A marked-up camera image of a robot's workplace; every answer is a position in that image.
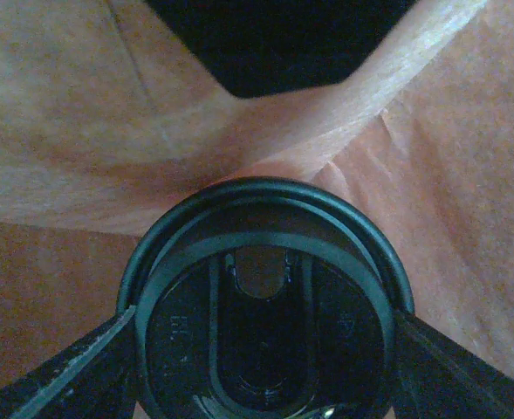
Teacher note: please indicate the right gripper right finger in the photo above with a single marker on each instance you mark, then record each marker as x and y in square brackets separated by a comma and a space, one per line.
[437, 378]

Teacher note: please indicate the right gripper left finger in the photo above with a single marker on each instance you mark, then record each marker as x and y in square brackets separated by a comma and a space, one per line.
[89, 379]

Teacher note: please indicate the black cup lid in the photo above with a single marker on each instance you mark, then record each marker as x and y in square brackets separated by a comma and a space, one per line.
[265, 298]

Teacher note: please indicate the brown kraft paper bag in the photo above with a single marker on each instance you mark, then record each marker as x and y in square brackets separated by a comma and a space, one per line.
[114, 112]

